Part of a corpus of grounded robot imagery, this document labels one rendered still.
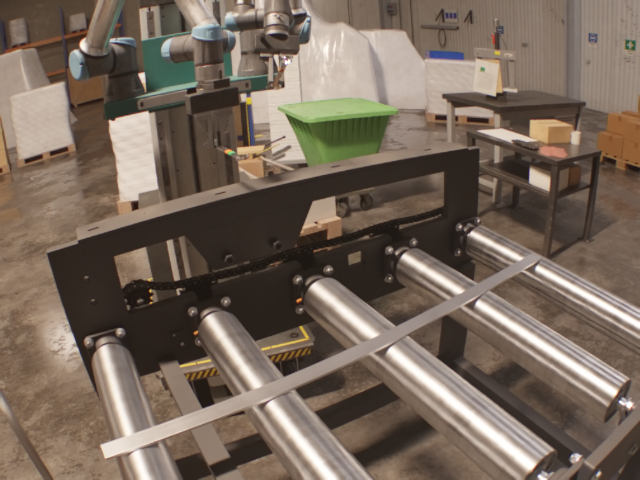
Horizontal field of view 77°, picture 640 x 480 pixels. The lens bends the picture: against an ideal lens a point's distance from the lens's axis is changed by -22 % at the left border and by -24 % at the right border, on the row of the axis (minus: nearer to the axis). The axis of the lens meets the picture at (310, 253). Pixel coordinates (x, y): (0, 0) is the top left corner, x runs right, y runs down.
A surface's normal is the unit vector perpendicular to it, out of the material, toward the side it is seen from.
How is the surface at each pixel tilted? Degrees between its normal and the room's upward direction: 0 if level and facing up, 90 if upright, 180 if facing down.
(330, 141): 100
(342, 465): 8
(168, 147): 90
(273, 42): 67
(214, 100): 90
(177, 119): 90
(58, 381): 0
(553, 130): 90
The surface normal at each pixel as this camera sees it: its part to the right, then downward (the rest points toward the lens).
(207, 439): -0.07, -0.89
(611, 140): -0.83, 0.29
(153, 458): 0.24, -0.93
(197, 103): 0.47, 0.36
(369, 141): 0.35, 0.55
